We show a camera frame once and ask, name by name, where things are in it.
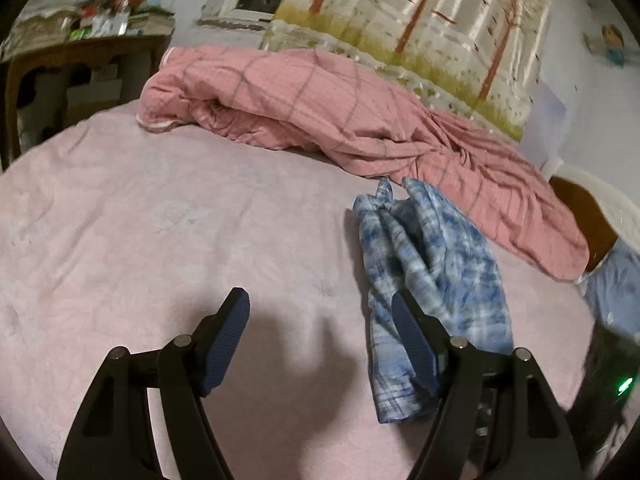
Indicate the white and wood headboard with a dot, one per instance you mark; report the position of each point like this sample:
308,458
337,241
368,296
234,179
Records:
590,210

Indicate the blue plaid shirt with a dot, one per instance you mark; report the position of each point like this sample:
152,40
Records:
440,260

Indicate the wooden desk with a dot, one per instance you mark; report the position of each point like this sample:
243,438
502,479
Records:
75,50

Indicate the stack of books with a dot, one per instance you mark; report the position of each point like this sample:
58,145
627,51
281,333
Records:
152,16

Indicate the blue pillow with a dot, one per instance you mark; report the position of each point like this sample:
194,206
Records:
617,285

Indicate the tree print curtain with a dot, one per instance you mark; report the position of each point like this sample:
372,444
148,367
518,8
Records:
425,35

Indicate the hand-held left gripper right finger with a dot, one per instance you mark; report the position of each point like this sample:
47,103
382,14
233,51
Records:
415,342

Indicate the pink plaid duvet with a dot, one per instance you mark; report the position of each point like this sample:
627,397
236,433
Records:
300,95

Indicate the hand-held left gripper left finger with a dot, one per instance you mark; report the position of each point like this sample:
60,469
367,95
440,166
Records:
227,345

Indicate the pink bed sheet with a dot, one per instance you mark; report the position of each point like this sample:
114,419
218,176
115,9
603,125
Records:
150,235

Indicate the cartoon wall sticker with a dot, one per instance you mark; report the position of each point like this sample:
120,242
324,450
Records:
611,42

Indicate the pile of desk clutter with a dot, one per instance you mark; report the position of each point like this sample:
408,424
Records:
95,17

